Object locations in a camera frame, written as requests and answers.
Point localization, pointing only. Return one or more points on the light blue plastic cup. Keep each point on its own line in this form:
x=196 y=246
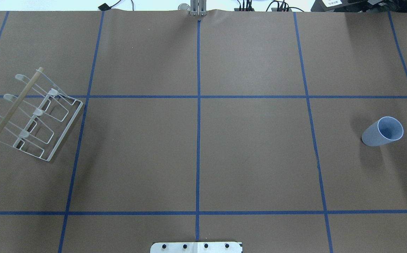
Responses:
x=385 y=130

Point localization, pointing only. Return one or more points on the small black usb device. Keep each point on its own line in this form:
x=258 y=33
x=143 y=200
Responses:
x=104 y=7

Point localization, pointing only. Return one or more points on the black laptop on stand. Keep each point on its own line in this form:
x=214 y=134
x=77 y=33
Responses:
x=354 y=6

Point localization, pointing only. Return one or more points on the aluminium frame post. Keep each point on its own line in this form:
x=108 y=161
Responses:
x=198 y=8

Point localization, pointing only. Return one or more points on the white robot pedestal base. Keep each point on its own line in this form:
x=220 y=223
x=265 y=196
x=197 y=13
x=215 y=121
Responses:
x=197 y=247

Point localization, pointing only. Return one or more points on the white wire cup holder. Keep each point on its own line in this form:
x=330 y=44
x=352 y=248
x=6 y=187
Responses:
x=39 y=118

